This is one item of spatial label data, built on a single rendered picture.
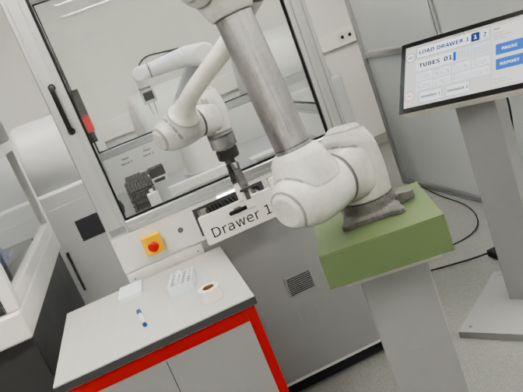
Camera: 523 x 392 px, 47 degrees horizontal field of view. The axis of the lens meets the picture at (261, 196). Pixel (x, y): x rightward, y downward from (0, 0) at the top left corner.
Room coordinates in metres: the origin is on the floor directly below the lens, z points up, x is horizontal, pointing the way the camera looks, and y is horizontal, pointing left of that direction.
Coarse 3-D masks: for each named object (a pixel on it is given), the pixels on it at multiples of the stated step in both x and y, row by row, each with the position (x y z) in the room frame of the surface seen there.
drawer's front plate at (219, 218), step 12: (264, 192) 2.14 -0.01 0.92; (240, 204) 2.12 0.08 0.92; (264, 204) 2.13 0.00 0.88; (204, 216) 2.10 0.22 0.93; (216, 216) 2.11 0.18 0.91; (228, 216) 2.11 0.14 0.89; (240, 216) 2.12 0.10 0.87; (264, 216) 2.13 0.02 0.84; (204, 228) 2.10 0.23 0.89; (216, 228) 2.10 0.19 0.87; (228, 228) 2.11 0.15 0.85; (240, 228) 2.12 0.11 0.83; (216, 240) 2.10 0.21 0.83
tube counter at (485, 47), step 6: (486, 42) 2.22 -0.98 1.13; (468, 48) 2.27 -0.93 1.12; (474, 48) 2.25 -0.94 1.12; (480, 48) 2.23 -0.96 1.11; (486, 48) 2.21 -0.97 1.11; (444, 54) 2.33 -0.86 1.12; (450, 54) 2.32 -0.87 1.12; (456, 54) 2.29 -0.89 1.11; (462, 54) 2.27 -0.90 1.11; (468, 54) 2.26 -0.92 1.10; (474, 54) 2.24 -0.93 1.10; (444, 60) 2.32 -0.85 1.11; (450, 60) 2.30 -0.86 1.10; (456, 60) 2.28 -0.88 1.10
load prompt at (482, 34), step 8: (472, 32) 2.29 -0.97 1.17; (480, 32) 2.26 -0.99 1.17; (488, 32) 2.24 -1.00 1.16; (448, 40) 2.35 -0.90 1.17; (456, 40) 2.32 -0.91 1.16; (464, 40) 2.30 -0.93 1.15; (472, 40) 2.27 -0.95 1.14; (480, 40) 2.25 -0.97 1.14; (416, 48) 2.45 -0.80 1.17; (424, 48) 2.42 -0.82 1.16; (432, 48) 2.39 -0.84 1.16; (440, 48) 2.36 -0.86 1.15; (448, 48) 2.33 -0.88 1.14; (416, 56) 2.43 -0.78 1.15; (424, 56) 2.40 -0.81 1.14
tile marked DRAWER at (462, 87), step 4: (468, 80) 2.21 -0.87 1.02; (452, 84) 2.25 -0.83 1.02; (456, 84) 2.23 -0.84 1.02; (460, 84) 2.22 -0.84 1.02; (464, 84) 2.21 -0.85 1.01; (468, 84) 2.20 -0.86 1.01; (448, 88) 2.25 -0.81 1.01; (452, 88) 2.24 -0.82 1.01; (456, 88) 2.23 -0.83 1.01; (460, 88) 2.22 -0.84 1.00; (464, 88) 2.20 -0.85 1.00; (468, 88) 2.19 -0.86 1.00; (448, 92) 2.24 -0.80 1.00; (452, 92) 2.23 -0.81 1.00; (456, 92) 2.22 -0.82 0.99; (460, 92) 2.21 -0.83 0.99; (464, 92) 2.20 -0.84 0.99; (468, 92) 2.18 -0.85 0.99
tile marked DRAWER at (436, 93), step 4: (436, 88) 2.29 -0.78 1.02; (440, 88) 2.28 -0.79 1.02; (420, 92) 2.34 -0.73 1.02; (424, 92) 2.32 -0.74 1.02; (428, 92) 2.31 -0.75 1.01; (432, 92) 2.30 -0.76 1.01; (436, 92) 2.28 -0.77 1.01; (440, 92) 2.27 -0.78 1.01; (420, 96) 2.33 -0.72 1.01; (424, 96) 2.31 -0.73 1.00; (428, 96) 2.30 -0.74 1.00; (432, 96) 2.29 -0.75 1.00; (436, 96) 2.27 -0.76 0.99; (440, 96) 2.26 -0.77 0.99; (420, 100) 2.32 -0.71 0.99; (424, 100) 2.30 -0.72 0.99; (428, 100) 2.29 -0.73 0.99
